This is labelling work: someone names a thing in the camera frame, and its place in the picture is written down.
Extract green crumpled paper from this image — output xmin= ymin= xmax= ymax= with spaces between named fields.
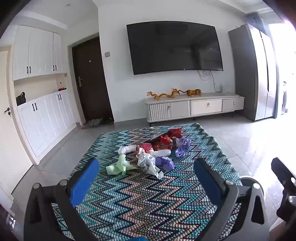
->
xmin=106 ymin=154 xmax=137 ymax=176

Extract purple crumpled paper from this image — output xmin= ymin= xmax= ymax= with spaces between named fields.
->
xmin=175 ymin=137 xmax=191 ymax=158
xmin=155 ymin=156 xmax=175 ymax=171

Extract dark brown entrance door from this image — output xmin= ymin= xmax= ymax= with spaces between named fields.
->
xmin=72 ymin=37 xmax=114 ymax=124

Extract white crumpled paper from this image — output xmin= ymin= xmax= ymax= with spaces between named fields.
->
xmin=118 ymin=145 xmax=139 ymax=155

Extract white washing machine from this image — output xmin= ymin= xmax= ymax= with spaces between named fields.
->
xmin=280 ymin=80 xmax=289 ymax=115

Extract grey curtain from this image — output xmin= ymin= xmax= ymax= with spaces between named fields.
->
xmin=245 ymin=13 xmax=263 ymax=30

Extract white printed plastic bag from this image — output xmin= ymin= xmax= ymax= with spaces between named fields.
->
xmin=136 ymin=148 xmax=165 ymax=179

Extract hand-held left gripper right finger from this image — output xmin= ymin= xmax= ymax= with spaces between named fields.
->
xmin=193 ymin=158 xmax=270 ymax=241

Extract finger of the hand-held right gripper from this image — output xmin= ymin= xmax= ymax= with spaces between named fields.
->
xmin=271 ymin=158 xmax=296 ymax=220

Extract white interior door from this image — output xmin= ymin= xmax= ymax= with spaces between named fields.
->
xmin=0 ymin=45 xmax=34 ymax=209

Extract white wall cabinet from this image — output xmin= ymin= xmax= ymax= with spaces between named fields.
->
xmin=13 ymin=25 xmax=77 ymax=165

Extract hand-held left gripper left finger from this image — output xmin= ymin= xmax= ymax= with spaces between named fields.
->
xmin=23 ymin=158 xmax=101 ymax=241

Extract white tube wrapper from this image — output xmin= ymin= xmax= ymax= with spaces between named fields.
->
xmin=150 ymin=149 xmax=171 ymax=158

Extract grey refrigerator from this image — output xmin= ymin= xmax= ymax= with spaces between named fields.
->
xmin=228 ymin=24 xmax=278 ymax=121

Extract television cable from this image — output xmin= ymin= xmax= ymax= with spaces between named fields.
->
xmin=197 ymin=70 xmax=223 ymax=92

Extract golden tiger figurine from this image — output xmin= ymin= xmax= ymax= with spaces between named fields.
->
xmin=184 ymin=89 xmax=202 ymax=97

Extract shoes by door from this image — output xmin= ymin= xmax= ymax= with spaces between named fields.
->
xmin=81 ymin=119 xmax=115 ymax=130

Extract black wall television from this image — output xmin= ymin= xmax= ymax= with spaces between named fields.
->
xmin=126 ymin=22 xmax=224 ymax=75

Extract red snack bag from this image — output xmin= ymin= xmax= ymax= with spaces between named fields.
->
xmin=153 ymin=136 xmax=174 ymax=151

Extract torn red bag silver inside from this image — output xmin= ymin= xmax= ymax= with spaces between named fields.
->
xmin=146 ymin=128 xmax=183 ymax=143

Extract zigzag patterned rug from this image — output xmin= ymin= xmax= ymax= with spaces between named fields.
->
xmin=50 ymin=123 xmax=243 ymax=241

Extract white television cabinet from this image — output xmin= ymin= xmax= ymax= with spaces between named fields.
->
xmin=144 ymin=92 xmax=245 ymax=127

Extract golden dragon figurine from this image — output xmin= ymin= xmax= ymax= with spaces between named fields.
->
xmin=147 ymin=88 xmax=183 ymax=99

